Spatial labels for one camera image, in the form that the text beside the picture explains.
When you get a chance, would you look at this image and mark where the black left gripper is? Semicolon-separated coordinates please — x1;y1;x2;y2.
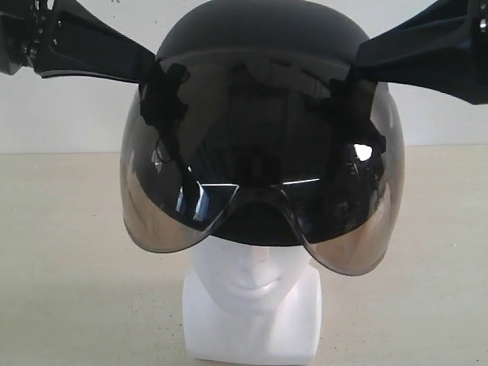
1;0;156;83

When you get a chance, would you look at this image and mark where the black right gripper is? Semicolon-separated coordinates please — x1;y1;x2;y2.
354;0;487;105

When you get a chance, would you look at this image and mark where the black helmet with visor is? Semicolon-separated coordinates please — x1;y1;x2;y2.
120;1;398;276

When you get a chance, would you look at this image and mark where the white mannequin head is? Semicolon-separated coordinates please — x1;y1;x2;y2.
182;237;323;343

